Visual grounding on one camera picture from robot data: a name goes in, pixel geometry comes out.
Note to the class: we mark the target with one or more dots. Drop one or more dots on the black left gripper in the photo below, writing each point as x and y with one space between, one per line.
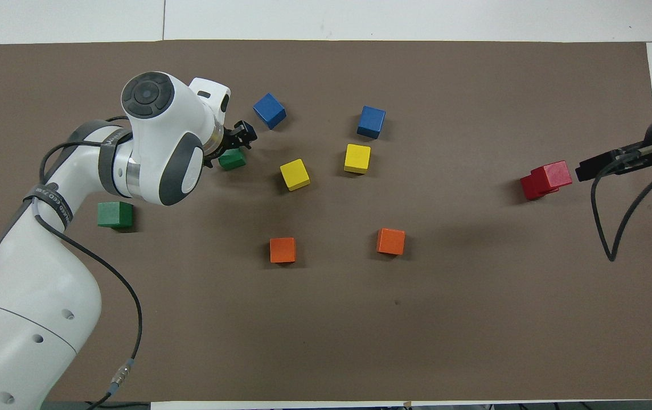
224 145

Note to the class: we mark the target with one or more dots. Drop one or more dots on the green wooden cube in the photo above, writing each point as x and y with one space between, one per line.
233 161
115 214

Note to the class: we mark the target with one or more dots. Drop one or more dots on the red wooden cube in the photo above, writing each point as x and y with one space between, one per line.
552 175
528 188

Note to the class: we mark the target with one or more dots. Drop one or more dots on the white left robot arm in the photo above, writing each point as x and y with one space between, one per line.
29 319

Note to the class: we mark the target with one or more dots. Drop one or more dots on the blue wooden cube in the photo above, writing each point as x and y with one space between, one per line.
371 122
269 110

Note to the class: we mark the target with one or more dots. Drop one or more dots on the yellow wooden cube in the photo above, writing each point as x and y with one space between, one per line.
294 174
357 158

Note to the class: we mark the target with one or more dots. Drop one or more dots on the orange wooden cube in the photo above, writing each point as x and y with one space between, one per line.
283 250
390 241

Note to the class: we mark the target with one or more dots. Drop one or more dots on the brown table mat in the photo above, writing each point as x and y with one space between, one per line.
326 341

